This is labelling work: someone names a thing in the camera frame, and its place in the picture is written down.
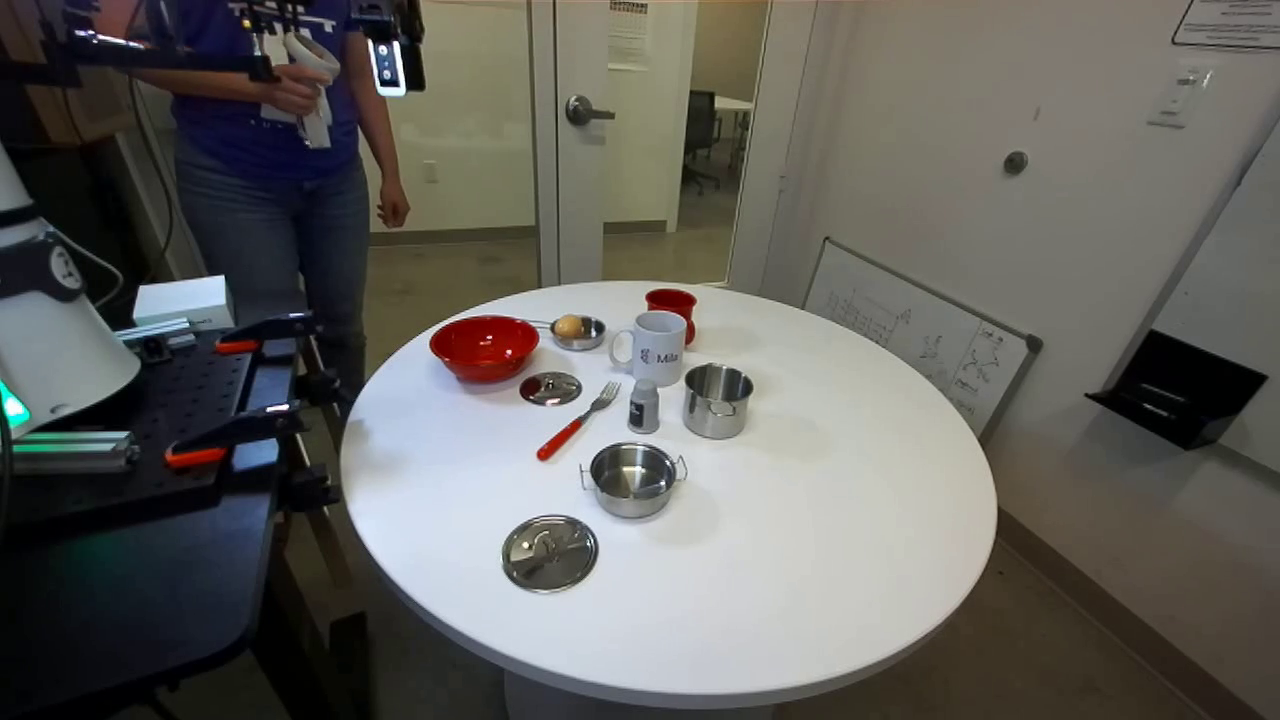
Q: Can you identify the tall silver pot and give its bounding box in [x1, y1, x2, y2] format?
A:
[681, 362, 759, 443]

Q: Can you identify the low silver pot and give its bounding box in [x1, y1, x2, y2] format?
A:
[575, 435, 693, 523]

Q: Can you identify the person's right hand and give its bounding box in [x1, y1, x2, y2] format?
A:
[256, 60, 332, 128]

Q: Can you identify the person's left hand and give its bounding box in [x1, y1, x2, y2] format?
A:
[371, 178, 417, 231]

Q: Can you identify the white cloth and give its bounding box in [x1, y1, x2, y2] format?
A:
[256, 24, 344, 152]

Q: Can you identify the person in purple shirt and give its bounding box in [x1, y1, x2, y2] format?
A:
[132, 0, 417, 403]

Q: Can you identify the white door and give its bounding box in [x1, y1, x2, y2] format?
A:
[548, 0, 699, 287]

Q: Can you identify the white box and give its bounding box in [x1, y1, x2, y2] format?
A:
[128, 271, 236, 338]

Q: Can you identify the red bowl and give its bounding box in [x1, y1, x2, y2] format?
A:
[428, 311, 545, 389]

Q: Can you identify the small metal strainer bowl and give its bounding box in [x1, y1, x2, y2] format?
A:
[545, 311, 611, 355]

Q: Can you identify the red cup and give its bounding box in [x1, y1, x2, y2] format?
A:
[643, 286, 699, 348]

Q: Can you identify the white printed mug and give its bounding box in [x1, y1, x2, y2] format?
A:
[605, 308, 693, 394]

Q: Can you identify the small silver shaker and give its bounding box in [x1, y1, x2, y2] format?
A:
[624, 376, 662, 441]

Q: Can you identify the steel bowl front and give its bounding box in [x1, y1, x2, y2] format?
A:
[501, 511, 605, 596]

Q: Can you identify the leaning whiteboard with drawings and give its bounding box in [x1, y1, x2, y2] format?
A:
[801, 236, 1044, 441]

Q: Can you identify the black robot cart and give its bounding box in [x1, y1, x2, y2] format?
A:
[0, 338, 375, 720]

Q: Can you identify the black bin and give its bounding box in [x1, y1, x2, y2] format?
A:
[1082, 330, 1273, 452]

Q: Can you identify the silver door handle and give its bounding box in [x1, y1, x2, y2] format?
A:
[561, 91, 619, 134]

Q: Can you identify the black clamp with orange handle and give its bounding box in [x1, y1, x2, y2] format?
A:
[160, 395, 350, 481]
[132, 308, 328, 373]

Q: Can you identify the white light switch plate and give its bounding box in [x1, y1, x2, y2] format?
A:
[1149, 64, 1219, 135]

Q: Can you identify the framed paper wall sign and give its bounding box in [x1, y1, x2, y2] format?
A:
[1173, 0, 1280, 57]

